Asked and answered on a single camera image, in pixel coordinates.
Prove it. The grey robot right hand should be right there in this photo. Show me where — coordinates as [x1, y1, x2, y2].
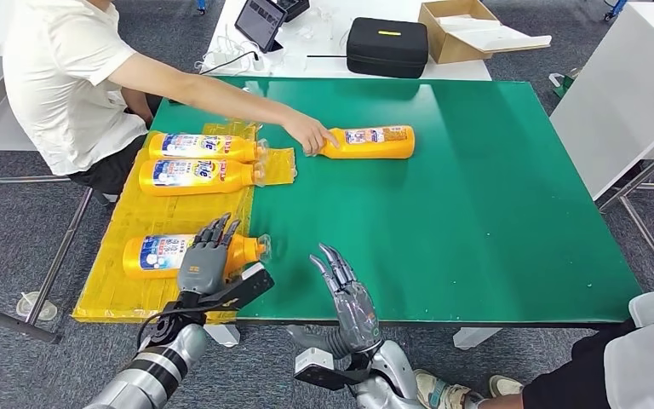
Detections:
[285, 242, 383, 360]

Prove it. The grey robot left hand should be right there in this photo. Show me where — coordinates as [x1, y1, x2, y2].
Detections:
[175, 212, 244, 297]

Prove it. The person's right hand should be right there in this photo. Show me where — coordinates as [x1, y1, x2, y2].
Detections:
[281, 110, 341, 156]

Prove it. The orange detergent bottle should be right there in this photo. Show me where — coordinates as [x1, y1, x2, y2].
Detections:
[122, 233, 273, 280]
[147, 132, 269, 164]
[304, 124, 416, 161]
[137, 158, 266, 198]

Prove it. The yellow taped board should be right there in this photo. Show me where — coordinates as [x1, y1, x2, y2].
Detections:
[71, 130, 255, 325]

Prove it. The black zip case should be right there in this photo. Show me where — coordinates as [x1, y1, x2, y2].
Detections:
[347, 16, 430, 79]

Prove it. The black tablet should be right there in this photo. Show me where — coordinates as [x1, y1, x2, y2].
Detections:
[234, 0, 289, 54]

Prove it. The black device box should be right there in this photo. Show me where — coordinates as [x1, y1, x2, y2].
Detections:
[274, 0, 311, 22]

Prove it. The green-topped table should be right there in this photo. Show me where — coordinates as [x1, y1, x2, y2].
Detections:
[152, 77, 644, 349]

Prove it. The white desk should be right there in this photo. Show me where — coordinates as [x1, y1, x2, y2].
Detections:
[198, 0, 495, 82]

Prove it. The cardboard box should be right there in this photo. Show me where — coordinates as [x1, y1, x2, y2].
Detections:
[418, 0, 553, 65]

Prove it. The clear round floor cup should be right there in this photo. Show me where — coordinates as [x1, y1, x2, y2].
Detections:
[15, 291, 59, 323]

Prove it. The white foam sheet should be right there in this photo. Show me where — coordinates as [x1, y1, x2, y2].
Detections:
[437, 13, 553, 55]

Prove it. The green floor stand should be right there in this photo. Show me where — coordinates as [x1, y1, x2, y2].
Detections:
[548, 67, 581, 100]

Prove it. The white table with steel legs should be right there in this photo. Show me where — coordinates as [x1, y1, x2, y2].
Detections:
[549, 3, 654, 284]

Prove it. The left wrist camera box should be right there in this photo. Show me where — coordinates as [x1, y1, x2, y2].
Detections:
[191, 262, 276, 314]

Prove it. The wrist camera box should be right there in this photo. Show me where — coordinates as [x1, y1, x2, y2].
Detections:
[293, 347, 370, 392]
[191, 262, 276, 314]

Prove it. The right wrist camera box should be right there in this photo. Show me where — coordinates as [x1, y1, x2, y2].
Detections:
[293, 347, 370, 392]

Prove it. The black cable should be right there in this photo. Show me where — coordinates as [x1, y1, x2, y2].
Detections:
[198, 50, 261, 76]

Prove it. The white table with metal frame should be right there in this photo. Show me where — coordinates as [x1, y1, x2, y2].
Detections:
[0, 56, 94, 345]

